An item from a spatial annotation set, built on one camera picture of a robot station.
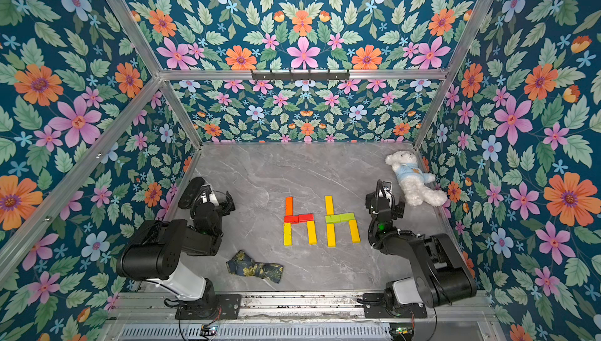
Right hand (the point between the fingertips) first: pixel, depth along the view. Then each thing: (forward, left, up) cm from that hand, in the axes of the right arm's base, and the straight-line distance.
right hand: (394, 194), depth 90 cm
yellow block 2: (-13, +32, -9) cm, 36 cm away
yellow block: (-13, +41, -8) cm, 44 cm away
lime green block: (-7, +24, -8) cm, 26 cm away
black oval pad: (+4, +85, -5) cm, 85 cm away
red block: (-7, +40, -8) cm, 42 cm away
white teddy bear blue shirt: (+8, -9, -1) cm, 12 cm away
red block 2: (-7, +35, -9) cm, 37 cm away
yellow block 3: (-13, +15, -9) cm, 22 cm away
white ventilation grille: (-45, +47, -10) cm, 66 cm away
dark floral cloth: (-26, +55, -6) cm, 62 cm away
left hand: (-1, +71, 0) cm, 71 cm away
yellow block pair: (-1, +25, -8) cm, 26 cm away
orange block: (-1, +42, -10) cm, 43 cm away
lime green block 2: (-6, +18, -9) cm, 21 cm away
